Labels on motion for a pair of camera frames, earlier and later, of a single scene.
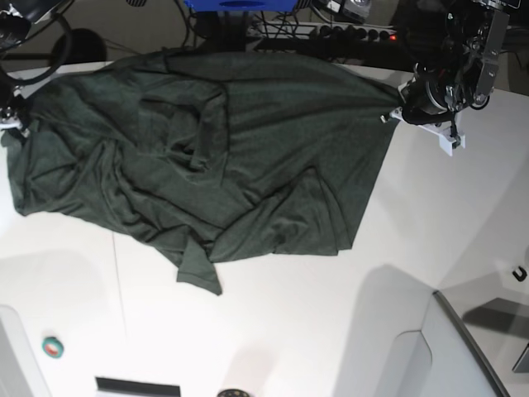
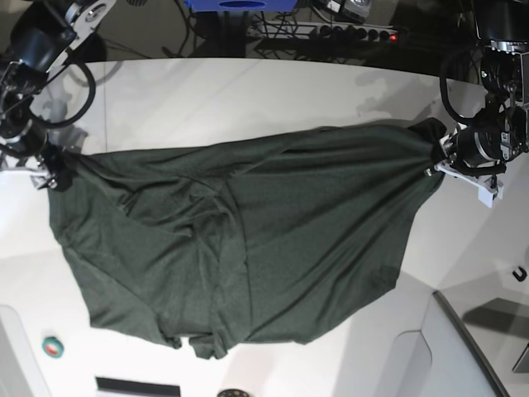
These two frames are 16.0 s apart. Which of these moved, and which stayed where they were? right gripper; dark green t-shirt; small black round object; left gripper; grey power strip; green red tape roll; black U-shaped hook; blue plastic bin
Moved: dark green t-shirt; right gripper; left gripper
Stayed: black U-shaped hook; blue plastic bin; green red tape roll; small black round object; grey power strip
